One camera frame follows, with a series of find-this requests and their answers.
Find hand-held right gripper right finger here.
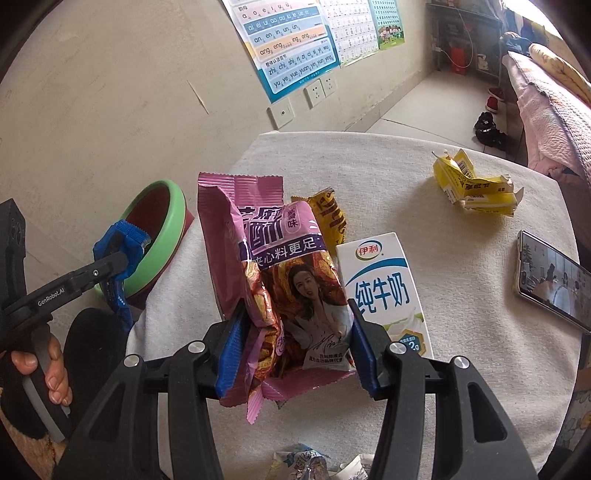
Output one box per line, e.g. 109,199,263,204
346,298,539,480

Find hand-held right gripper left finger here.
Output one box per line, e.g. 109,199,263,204
51,305,250,480

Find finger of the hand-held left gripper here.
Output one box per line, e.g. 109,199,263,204
100,278,136,325
92,220,151,280

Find green bin with red inside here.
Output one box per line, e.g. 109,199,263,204
95,180,195,311

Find white milk carton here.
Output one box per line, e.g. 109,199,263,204
335,232,435,366

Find pink snack packet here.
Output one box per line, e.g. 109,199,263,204
198,172,359,424

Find light blue wrapper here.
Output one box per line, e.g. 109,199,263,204
272,443,342,480

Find yellow snack wrapper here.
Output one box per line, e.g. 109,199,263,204
291,187,348,257

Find yellow carton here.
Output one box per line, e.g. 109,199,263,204
433,148,525,217

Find person's left forearm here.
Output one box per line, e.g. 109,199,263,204
0,376,65,480

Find person's left hand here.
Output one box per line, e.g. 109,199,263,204
10,333,75,407

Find white paper scrap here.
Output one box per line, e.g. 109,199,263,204
342,455,376,480

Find smartphone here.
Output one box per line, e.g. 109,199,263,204
513,230,591,334

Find floral cushion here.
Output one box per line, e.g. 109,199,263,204
570,369,591,455

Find pair of black shoes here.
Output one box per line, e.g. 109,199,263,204
475,112,509,149

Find bed with pink sheet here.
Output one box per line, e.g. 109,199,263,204
505,44,591,177

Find red bucket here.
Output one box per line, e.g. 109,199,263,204
449,46,470,75

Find dark metal rack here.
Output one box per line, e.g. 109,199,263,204
425,0,504,79

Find dark clothes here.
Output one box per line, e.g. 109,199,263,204
501,32,532,54

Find yellow quilt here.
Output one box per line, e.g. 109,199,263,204
529,42,591,93

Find white wall plate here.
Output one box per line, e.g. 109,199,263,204
268,98,295,130

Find blue bordered wall poster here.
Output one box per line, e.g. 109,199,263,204
222,0,341,104

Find white chart wall poster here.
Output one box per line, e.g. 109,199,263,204
318,0,380,68

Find green chart wall poster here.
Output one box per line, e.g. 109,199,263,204
368,0,406,51

